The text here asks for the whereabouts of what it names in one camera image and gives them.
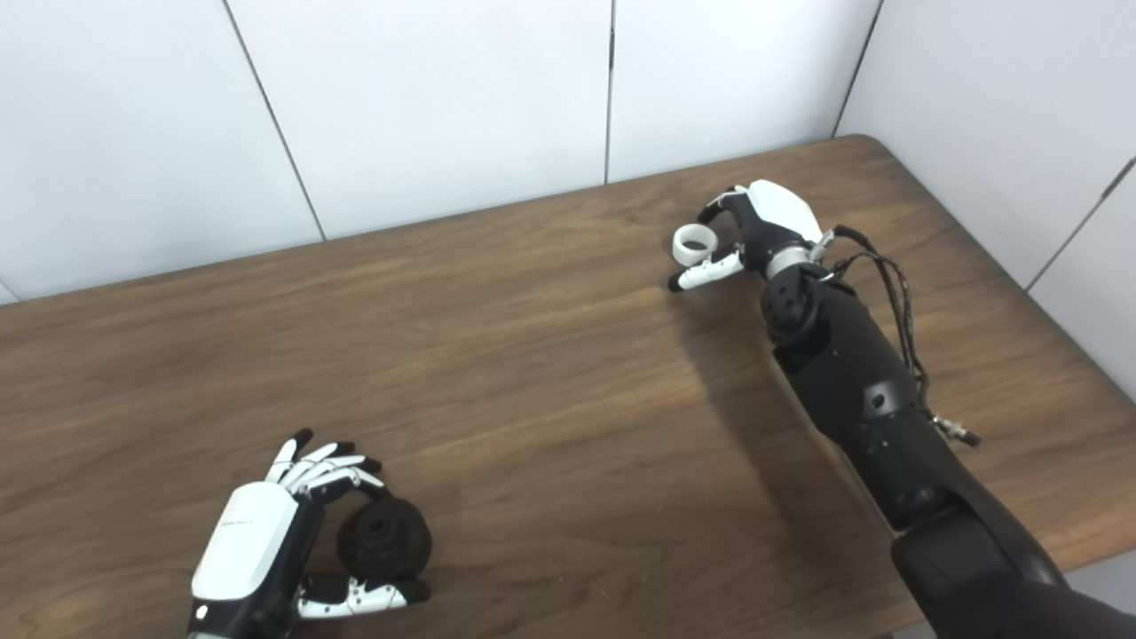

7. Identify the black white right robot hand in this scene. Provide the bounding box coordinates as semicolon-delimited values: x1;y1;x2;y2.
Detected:
667;180;826;294

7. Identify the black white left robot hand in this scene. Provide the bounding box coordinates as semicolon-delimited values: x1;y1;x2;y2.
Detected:
186;429;433;639

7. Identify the white plastic ring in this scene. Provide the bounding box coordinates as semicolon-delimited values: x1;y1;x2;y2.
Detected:
672;225;718;266

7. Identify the round black plastic part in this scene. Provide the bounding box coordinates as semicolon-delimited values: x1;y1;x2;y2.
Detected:
336;497;434;582

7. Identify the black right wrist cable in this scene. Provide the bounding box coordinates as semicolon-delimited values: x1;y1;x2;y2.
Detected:
816;225;982;447

